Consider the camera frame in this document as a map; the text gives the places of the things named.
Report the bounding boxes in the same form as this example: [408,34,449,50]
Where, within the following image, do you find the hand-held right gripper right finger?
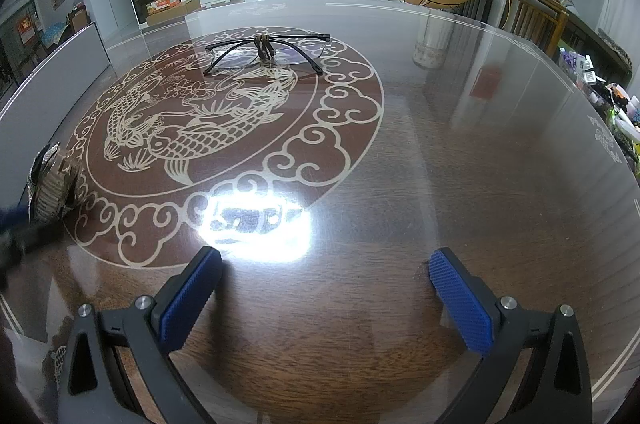
[428,248,593,424]

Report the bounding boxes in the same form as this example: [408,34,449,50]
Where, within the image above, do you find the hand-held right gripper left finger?
[59,246,223,424]

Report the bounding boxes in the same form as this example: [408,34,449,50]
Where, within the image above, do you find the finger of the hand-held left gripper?
[0,219,68,272]
[0,203,33,230]

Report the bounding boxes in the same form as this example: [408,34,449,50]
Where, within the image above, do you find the patterned hair claw clip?
[27,143,78,222]

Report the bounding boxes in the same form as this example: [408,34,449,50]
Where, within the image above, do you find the black frame eyeglasses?
[202,33,331,77]

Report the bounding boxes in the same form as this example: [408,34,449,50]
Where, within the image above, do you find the grey board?
[0,23,112,115]

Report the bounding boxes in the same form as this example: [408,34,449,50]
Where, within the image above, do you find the red poster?
[17,15,36,45]

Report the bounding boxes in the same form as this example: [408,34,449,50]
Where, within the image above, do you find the pile of small bottles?
[557,46,640,175]

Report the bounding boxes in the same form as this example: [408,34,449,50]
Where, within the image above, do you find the cardboard box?
[146,0,201,25]

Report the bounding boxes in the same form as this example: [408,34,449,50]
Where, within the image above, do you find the wooden chair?
[500,0,570,57]

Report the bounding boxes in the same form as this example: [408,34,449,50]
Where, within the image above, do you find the dark wooden sideboard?
[547,0,633,80]

